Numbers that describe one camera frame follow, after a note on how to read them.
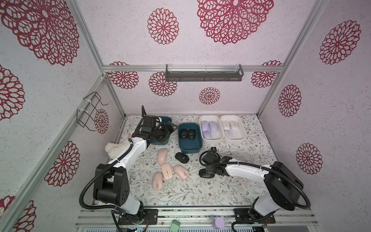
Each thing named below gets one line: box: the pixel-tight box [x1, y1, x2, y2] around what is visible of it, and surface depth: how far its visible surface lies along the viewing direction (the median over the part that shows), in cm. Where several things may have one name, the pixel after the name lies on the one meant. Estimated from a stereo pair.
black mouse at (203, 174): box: [199, 168, 215, 179], surface depth 89 cm
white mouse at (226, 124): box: [221, 120, 230, 131], surface depth 112 cm
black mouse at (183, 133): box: [179, 128, 188, 140], surface depth 108 cm
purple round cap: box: [211, 217, 225, 230], surface depth 66 cm
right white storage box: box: [219, 115, 248, 145], surface depth 111 cm
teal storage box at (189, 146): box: [177, 122, 203, 154], surface depth 102 cm
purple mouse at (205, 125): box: [200, 120, 210, 132], surface depth 112 cm
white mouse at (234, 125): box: [228, 120, 240, 131], surface depth 112 cm
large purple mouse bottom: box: [208, 120, 219, 133], surface depth 112 cm
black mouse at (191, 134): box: [187, 128, 197, 140], surface depth 108 cm
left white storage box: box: [199, 115, 225, 145], surface depth 112 cm
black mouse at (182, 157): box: [174, 152, 190, 164], surface depth 96 cm
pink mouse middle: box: [161, 162, 173, 181], surface depth 89 cm
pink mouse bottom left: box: [152, 171, 164, 191], surface depth 85 cm
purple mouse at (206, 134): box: [201, 130, 212, 140], surface depth 108 cm
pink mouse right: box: [172, 165, 190, 180], surface depth 89 cm
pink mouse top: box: [156, 148, 168, 164], surface depth 97 cm
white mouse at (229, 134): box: [224, 130, 234, 140], surface depth 108 cm
